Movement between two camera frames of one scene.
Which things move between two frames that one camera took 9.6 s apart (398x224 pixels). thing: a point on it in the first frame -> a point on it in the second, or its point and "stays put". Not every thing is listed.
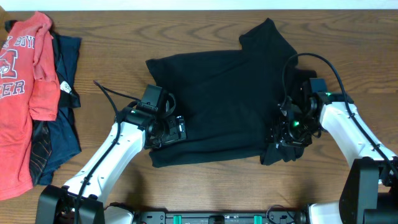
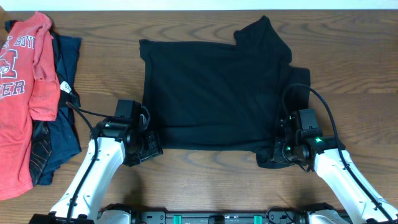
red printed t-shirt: [30, 89] stays put
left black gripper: [179, 128] -> [148, 146]
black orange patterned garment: [40, 150] stays put
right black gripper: [279, 127] -> [277, 155]
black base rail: [273, 216] stays put
